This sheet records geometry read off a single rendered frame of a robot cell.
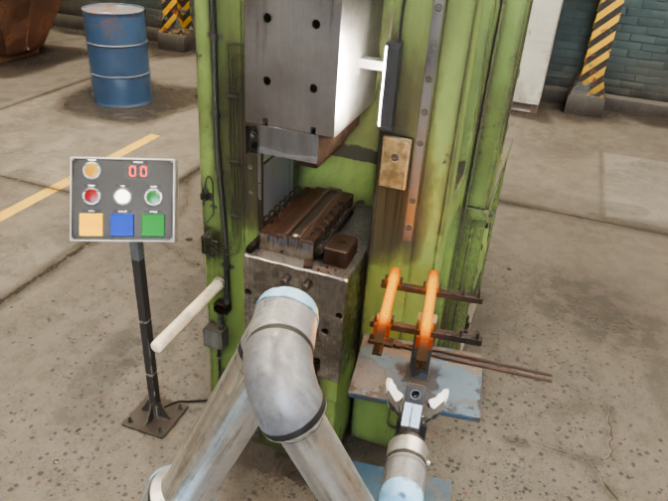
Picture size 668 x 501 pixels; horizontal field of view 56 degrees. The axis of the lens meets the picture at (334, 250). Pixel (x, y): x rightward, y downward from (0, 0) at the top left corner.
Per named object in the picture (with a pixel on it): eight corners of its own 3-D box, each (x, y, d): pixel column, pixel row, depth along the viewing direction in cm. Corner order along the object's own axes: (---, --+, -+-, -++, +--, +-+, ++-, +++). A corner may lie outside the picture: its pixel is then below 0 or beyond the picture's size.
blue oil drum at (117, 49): (130, 112, 607) (119, 16, 562) (81, 102, 623) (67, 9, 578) (164, 96, 655) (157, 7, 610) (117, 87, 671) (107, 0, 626)
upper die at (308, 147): (317, 164, 194) (318, 135, 190) (258, 153, 200) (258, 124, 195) (359, 124, 229) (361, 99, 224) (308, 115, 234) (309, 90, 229)
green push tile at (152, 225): (164, 237, 208) (164, 214, 208) (141, 237, 208) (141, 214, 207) (165, 237, 210) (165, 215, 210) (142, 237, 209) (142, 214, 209)
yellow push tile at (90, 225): (102, 236, 206) (102, 214, 206) (79, 236, 206) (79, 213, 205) (103, 236, 208) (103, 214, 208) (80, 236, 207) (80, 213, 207)
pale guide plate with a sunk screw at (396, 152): (405, 191, 201) (411, 140, 193) (378, 185, 204) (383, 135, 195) (406, 188, 203) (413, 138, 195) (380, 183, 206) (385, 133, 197)
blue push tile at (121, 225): (133, 236, 207) (133, 213, 207) (109, 236, 207) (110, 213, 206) (134, 236, 209) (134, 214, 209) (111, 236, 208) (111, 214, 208)
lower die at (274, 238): (312, 261, 212) (313, 240, 208) (259, 249, 218) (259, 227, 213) (352, 211, 247) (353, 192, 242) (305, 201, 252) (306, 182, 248)
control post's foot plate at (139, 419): (163, 441, 258) (161, 425, 253) (118, 425, 264) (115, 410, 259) (191, 407, 276) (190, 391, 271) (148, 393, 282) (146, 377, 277)
